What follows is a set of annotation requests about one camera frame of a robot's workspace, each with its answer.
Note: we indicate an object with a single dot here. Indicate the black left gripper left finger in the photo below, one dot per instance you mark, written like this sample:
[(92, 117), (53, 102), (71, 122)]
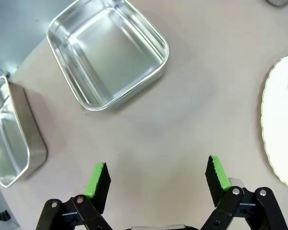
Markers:
[(96, 191)]

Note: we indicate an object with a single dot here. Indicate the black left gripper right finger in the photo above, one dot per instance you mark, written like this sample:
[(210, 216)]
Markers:
[(220, 189)]

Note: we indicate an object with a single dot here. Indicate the rectangular metal container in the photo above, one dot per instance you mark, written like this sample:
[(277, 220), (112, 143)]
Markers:
[(10, 134), (108, 54)]

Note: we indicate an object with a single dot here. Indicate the white scalloped plate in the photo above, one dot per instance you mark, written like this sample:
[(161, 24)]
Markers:
[(280, 119)]

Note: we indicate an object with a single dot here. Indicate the dark round object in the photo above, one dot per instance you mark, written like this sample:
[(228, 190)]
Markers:
[(279, 2)]

